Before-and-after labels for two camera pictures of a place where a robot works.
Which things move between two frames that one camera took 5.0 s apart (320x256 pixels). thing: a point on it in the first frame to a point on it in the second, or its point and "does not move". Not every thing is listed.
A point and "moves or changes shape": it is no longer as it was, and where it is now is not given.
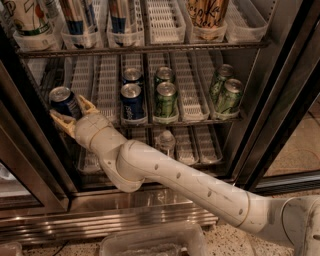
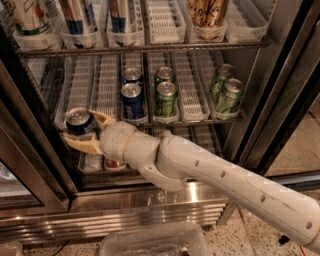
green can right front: x=230 y=97 does not move
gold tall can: x=207 y=14 does not move
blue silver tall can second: x=118 y=10 does not move
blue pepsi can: x=64 y=100 moves or changes shape
